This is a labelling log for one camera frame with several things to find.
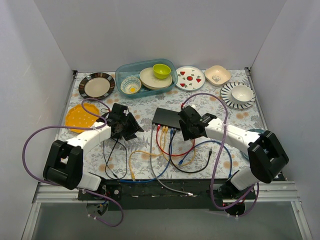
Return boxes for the black power cable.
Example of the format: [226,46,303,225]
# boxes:
[102,128,214,180]

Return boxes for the teal scalloped plate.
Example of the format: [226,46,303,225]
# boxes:
[241,129,265,160]

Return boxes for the black network switch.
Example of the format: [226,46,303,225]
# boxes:
[152,107,181,131]

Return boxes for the red ethernet cable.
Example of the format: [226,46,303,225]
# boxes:
[155,124,196,158]

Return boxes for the beige square panda bowl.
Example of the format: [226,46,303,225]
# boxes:
[204,65,231,87]

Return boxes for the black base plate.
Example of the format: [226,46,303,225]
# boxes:
[77,178,257,211]

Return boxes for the blue ethernet cable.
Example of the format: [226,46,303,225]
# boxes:
[118,128,233,183]

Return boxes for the beige plate stack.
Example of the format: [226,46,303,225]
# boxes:
[139,67,173,89]

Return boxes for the teal plastic basin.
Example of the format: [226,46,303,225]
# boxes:
[115,58,178,99]

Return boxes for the white bowl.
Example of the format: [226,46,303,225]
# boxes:
[231,85,254,104]

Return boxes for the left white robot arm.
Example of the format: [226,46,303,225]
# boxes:
[43,103,144,200]

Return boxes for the grey ethernet cable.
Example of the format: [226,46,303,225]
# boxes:
[149,124,195,196]

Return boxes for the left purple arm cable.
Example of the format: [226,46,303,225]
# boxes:
[21,97,125,227]

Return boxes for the blue patterned small bowl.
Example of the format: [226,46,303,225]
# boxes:
[120,76,142,95]

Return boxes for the blue striped plate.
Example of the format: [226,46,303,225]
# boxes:
[220,81,256,110]

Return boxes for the yellow dotted plate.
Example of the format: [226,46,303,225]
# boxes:
[64,103,100,134]

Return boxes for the brown rimmed plate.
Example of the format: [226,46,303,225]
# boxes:
[78,72,116,100]

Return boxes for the lime green bowl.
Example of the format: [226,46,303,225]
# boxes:
[152,63,171,80]

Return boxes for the yellow ethernet cable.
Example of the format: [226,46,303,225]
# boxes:
[128,127,168,181]
[161,127,197,167]

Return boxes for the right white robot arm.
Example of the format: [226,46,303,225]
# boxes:
[178,106,289,199]

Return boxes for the aluminium frame rail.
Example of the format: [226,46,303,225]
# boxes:
[22,181,312,240]

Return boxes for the white plate red shapes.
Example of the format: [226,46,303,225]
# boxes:
[176,66,206,92]

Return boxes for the floral table mat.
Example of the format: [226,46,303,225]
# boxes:
[48,68,280,181]

